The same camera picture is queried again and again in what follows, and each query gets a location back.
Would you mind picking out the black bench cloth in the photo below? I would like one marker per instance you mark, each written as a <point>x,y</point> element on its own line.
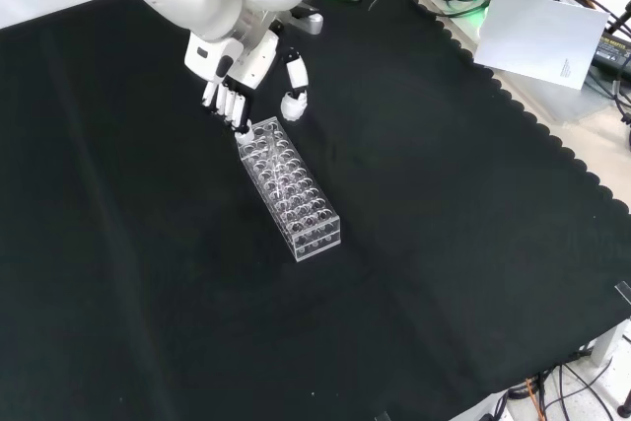
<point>246,268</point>

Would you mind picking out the black power adapter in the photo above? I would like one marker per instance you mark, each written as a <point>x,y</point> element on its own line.
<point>613,49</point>

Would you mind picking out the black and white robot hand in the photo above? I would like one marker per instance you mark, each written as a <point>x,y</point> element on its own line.
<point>231,63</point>

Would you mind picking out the white table leg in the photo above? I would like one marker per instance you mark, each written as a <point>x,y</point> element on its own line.
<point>609,342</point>

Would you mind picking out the clear cloth clip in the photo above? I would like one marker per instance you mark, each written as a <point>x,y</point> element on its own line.
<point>624,291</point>

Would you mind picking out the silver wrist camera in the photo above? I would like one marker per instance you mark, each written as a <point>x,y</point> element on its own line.
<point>308,19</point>

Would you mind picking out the clear plastic test tube rack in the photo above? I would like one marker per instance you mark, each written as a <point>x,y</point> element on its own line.
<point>296,199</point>

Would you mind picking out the pale board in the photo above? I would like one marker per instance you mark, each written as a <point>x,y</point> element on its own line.
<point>539,39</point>

